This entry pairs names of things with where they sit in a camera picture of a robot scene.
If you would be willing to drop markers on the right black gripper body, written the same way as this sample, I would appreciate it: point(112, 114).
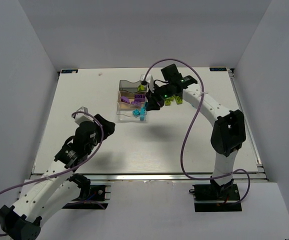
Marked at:
point(153, 99)

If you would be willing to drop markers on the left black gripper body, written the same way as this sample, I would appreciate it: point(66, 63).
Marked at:
point(104, 127)

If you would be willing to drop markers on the purple square lego brick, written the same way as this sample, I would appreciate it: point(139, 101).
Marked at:
point(139, 98)

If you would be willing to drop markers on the small cyan square lego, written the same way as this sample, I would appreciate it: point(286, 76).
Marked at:
point(143, 110)

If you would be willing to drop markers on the purple round lego piece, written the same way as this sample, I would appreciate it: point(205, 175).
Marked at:
point(136, 104)

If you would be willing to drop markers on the small cyan lego brick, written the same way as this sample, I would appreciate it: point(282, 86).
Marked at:
point(136, 113)

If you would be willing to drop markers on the purple and green lego stack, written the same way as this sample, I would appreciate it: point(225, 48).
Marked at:
point(141, 88)

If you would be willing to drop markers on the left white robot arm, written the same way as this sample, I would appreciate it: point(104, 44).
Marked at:
point(60, 184)

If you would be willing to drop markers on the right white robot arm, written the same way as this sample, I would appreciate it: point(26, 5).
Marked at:
point(228, 126)

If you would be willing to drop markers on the long green lego brick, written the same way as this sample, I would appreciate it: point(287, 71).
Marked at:
point(178, 100)

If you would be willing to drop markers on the right corner label sticker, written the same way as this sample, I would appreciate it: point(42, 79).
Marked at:
point(218, 69)

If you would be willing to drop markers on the corner label sticker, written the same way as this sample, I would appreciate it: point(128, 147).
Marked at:
point(218, 69)
point(69, 71)

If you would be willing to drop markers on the grey transparent container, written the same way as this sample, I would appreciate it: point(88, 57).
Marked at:
point(131, 87)

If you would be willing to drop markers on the clear transparent container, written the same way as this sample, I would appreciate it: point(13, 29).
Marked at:
point(126, 116)

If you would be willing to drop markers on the left corner label sticker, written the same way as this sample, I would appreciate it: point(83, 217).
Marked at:
point(69, 71)

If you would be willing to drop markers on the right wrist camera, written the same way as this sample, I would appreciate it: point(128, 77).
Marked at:
point(148, 81)

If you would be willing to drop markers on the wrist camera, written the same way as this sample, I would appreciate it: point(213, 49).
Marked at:
point(81, 117)
point(148, 81)

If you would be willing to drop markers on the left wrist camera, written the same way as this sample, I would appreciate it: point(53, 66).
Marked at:
point(81, 117)

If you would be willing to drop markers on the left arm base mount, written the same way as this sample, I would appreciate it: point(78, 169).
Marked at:
point(91, 196)

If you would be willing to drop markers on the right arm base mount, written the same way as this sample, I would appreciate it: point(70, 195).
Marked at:
point(207, 199)

